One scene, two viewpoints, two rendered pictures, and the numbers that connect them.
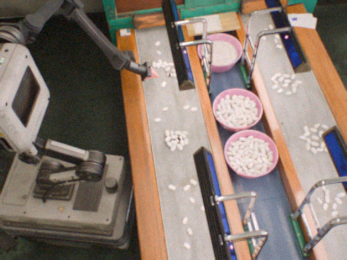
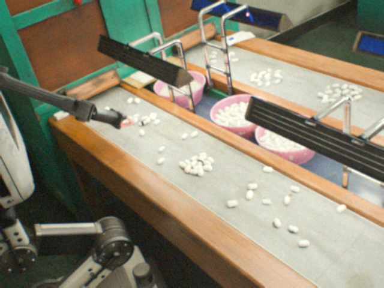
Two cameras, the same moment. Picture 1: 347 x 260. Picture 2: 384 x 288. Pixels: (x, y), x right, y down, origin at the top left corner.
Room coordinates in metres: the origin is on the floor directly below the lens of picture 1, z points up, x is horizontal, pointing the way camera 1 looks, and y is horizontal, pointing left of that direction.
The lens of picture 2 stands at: (-0.23, 0.65, 1.86)
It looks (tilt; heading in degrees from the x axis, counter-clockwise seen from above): 35 degrees down; 333
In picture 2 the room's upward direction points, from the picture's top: 12 degrees counter-clockwise
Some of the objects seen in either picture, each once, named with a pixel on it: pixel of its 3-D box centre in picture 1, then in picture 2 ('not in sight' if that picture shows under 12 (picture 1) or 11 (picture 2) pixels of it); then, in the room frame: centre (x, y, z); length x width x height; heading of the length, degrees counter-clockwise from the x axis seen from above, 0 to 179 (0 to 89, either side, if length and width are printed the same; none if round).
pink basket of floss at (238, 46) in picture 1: (219, 54); (180, 91); (1.65, -0.31, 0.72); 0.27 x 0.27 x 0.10
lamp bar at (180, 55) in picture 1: (176, 38); (138, 57); (1.45, -0.05, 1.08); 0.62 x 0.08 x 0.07; 6
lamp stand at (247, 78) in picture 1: (263, 50); (228, 52); (1.49, -0.53, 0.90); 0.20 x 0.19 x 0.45; 6
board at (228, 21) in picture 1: (212, 23); (155, 71); (1.86, -0.29, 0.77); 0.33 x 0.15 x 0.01; 96
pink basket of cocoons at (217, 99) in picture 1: (236, 112); (240, 119); (1.21, -0.35, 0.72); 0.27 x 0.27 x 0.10
